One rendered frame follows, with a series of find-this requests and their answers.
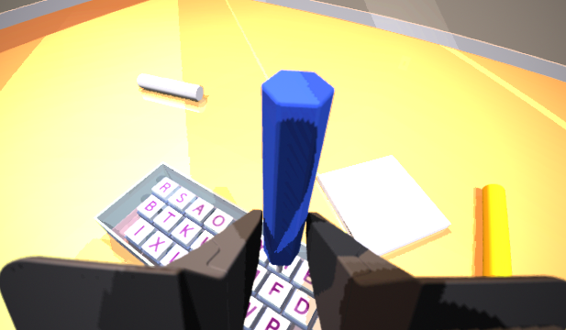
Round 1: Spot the blue stylus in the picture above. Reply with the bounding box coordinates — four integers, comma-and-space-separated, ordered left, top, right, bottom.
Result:
261, 70, 335, 273

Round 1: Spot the yellow cylinder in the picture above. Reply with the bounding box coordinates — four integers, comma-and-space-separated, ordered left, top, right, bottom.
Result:
482, 184, 512, 276

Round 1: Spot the white keyboard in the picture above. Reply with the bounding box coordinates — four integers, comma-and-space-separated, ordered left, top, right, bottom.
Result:
93, 161, 320, 330

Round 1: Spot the white cylinder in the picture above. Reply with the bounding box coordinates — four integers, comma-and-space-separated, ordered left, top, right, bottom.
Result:
137, 74, 204, 101

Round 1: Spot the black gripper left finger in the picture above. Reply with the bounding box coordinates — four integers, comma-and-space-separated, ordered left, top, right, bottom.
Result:
0, 209, 262, 330

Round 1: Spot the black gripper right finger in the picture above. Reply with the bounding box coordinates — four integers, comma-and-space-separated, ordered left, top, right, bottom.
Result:
305, 212, 566, 330

